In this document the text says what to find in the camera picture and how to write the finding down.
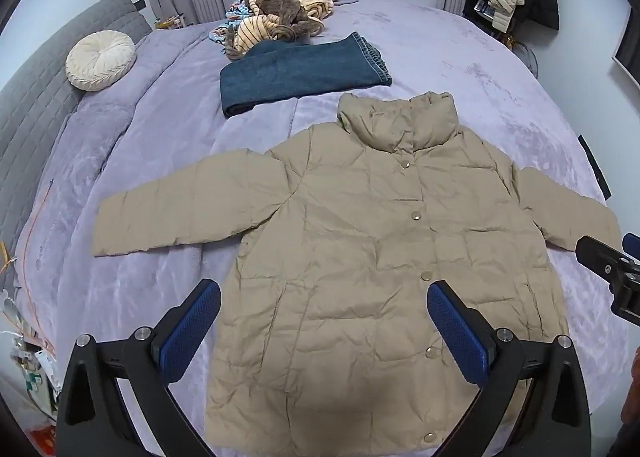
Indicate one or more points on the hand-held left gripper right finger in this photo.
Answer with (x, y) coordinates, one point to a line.
(457, 332)

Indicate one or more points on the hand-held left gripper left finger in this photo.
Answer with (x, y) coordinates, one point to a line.
(192, 332)

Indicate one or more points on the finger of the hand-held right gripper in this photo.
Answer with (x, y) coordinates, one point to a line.
(597, 254)
(632, 241)

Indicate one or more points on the beige puffer jacket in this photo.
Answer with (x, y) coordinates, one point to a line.
(350, 237)

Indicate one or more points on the bedside clutter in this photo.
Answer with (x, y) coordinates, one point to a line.
(30, 362)

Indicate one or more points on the red bag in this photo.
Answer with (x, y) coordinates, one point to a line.
(44, 439)

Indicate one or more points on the bed with lavender blanket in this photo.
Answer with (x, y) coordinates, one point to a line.
(175, 137)

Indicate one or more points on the standing fan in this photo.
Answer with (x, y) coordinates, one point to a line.
(529, 59)

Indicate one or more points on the grey quilted headboard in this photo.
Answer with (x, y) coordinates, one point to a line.
(40, 102)

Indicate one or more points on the folded blue jeans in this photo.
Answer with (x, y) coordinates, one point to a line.
(300, 72)

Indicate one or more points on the round cream cushion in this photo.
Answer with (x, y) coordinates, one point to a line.
(100, 59)

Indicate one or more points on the striped beige cloth pile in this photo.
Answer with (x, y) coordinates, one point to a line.
(255, 32)

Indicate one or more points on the yellow bedside items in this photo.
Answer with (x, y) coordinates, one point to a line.
(170, 23)

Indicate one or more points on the colourful printed cloth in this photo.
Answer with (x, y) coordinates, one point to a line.
(232, 14)

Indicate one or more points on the brown plush garment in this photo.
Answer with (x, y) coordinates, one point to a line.
(280, 2)

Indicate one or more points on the wall-mounted screen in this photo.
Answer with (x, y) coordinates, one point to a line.
(630, 57)

